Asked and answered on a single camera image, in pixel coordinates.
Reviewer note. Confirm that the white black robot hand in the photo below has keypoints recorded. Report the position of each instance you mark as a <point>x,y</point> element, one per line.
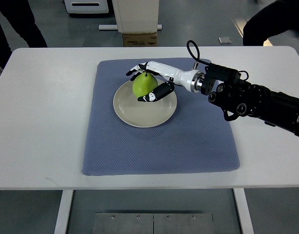
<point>190,80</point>

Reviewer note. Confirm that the green pear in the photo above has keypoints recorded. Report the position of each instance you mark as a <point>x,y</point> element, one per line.
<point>144,84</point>

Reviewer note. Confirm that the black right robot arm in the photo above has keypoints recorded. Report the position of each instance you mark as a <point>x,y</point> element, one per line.
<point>239,98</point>

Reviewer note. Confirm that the grey floor outlet plate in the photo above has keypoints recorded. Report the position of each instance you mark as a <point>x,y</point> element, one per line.
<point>224,40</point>

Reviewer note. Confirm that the cream round plate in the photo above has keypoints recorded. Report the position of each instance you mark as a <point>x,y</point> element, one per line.
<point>142,114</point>

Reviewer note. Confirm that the blue textured cloth mat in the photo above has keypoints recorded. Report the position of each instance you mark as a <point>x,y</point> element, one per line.
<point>196,138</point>

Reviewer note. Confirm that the brown cardboard box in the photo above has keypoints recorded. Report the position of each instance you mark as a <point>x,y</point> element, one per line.
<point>140,39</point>

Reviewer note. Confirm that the person in black right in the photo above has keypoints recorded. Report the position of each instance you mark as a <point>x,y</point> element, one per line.
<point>274,19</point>

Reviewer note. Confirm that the person in black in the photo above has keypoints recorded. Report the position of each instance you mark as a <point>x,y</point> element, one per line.
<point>274,19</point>
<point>21,18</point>

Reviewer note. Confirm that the white appliance with black slot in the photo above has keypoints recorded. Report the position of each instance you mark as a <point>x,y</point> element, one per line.
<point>86,6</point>

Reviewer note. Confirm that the white right table leg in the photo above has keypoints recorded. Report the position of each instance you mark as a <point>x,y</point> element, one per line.
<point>243,211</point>

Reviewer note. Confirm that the white table leg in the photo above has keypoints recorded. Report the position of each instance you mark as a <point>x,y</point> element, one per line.
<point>64,212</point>
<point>243,211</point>

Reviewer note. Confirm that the person in black left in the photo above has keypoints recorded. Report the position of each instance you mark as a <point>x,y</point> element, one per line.
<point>21,18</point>

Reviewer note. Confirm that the white left table leg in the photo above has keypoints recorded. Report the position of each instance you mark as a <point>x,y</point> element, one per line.
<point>64,212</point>

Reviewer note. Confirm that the metal base plate with screws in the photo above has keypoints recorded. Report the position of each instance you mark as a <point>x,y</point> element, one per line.
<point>147,223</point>

